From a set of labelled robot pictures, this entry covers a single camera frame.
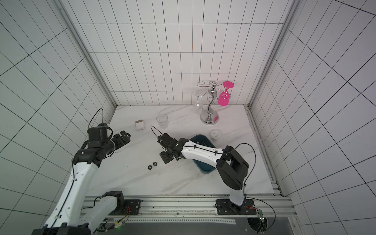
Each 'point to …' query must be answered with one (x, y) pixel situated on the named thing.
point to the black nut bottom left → (150, 167)
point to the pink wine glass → (224, 97)
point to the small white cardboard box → (139, 125)
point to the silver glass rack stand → (209, 116)
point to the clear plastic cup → (162, 119)
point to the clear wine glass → (198, 105)
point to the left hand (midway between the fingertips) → (123, 141)
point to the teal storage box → (204, 167)
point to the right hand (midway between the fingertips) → (161, 157)
